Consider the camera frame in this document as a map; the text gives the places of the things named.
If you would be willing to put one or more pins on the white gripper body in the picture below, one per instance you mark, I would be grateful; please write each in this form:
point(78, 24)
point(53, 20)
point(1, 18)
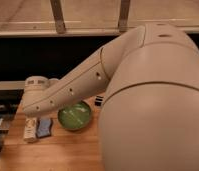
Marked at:
point(33, 94)

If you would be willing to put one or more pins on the white bottle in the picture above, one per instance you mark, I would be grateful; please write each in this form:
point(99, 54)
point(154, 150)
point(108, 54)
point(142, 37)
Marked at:
point(30, 130)

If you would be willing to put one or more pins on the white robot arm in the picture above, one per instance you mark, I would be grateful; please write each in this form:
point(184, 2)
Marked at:
point(149, 77)

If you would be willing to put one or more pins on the green ceramic bowl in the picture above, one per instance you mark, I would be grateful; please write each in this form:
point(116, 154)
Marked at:
point(75, 117)

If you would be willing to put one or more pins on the blue sponge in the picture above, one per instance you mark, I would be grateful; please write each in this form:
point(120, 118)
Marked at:
point(44, 127)

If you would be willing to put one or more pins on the metal railing bar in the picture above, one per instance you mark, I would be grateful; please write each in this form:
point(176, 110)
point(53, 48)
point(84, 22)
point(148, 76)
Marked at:
point(77, 32)

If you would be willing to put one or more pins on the black striped box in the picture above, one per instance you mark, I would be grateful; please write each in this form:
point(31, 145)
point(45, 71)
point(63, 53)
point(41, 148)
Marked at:
point(98, 100)

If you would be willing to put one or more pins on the left metal post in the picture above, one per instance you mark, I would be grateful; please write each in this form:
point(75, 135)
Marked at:
point(58, 16)

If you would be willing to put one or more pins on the metal post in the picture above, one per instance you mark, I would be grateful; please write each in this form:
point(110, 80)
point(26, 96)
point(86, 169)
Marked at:
point(123, 15)
point(58, 16)

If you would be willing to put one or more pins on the right metal post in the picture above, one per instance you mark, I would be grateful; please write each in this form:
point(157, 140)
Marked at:
point(123, 15)

